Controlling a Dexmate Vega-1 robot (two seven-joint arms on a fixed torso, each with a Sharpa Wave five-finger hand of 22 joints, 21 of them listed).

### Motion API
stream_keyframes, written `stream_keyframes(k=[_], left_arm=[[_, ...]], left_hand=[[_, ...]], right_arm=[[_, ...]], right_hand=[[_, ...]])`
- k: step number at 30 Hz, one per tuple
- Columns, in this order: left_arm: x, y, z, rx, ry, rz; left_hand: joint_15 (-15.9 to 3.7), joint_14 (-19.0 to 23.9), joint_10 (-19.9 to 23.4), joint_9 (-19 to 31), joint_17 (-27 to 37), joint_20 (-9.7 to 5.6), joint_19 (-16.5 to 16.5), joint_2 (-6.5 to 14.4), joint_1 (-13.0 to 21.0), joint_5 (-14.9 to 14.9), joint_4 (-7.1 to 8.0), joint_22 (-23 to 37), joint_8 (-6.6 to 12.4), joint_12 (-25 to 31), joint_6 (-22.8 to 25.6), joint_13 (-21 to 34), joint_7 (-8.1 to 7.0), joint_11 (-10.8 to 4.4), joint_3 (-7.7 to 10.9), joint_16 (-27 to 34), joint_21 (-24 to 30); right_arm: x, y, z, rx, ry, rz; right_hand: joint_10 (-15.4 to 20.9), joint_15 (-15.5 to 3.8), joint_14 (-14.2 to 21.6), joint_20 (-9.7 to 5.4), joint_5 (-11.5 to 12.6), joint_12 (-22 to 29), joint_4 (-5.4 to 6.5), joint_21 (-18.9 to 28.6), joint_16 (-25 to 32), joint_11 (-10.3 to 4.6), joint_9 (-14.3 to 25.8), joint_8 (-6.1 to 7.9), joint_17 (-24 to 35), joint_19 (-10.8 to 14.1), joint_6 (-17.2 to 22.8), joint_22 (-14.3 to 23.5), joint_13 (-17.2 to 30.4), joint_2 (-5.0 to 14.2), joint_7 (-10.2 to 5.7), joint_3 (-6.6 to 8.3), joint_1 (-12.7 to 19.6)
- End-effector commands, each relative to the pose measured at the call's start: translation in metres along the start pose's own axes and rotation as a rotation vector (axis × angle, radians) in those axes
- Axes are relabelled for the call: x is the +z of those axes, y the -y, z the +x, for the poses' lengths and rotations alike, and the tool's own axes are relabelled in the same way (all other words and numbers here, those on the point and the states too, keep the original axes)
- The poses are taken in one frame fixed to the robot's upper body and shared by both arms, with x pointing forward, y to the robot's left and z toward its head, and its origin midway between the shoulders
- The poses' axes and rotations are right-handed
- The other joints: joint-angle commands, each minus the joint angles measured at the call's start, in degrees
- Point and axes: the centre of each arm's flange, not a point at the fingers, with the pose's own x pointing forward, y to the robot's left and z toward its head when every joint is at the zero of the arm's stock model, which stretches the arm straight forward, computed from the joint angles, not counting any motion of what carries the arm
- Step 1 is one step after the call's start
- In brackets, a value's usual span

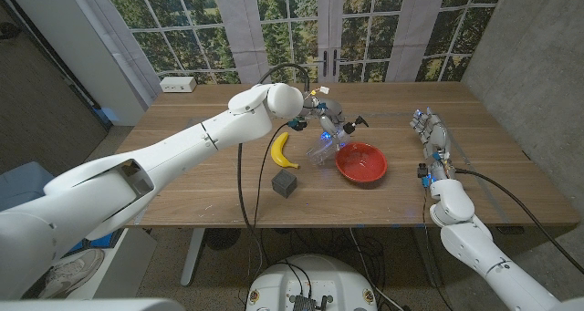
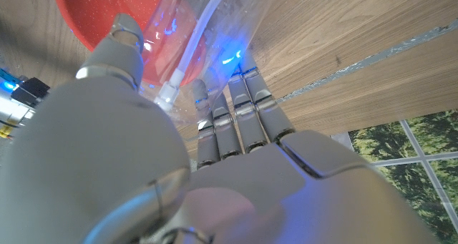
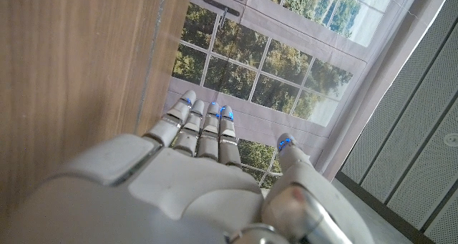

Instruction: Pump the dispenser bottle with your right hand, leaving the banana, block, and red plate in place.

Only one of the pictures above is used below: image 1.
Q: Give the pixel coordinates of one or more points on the white robot torso base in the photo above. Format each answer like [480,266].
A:
[310,274]

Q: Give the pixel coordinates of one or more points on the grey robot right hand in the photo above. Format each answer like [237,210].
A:
[435,137]

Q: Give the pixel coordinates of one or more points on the black round fan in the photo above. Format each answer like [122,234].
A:
[222,238]

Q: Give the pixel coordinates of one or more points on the yellow banana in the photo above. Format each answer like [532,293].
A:
[277,153]

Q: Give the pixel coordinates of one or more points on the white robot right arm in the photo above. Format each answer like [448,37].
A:
[470,242]

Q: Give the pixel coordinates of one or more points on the blue and black patterned object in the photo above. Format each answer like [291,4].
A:
[107,240]

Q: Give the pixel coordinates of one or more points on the dark grey block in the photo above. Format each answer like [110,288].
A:
[284,183]

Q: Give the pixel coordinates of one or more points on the clear pump dispenser bottle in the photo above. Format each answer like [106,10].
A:
[326,151]

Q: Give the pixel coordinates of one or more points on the white grey sneaker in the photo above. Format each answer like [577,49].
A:
[70,272]

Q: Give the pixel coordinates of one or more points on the white power strip box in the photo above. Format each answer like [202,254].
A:
[178,84]

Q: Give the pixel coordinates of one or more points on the grey table leg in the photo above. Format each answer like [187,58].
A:
[426,261]

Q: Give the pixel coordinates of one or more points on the dark brown door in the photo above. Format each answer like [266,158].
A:
[41,110]

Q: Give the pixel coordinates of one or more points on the red bowl plate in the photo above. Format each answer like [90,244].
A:
[360,162]

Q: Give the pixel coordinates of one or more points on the blue plastic bin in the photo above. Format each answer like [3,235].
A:
[23,188]

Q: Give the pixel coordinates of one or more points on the printed window backdrop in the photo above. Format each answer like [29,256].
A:
[292,28]

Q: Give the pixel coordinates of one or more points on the white table leg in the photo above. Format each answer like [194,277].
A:
[191,261]

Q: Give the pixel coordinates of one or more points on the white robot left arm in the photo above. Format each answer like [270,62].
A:
[182,142]

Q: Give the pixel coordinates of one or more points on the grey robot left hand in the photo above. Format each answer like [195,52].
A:
[330,112]

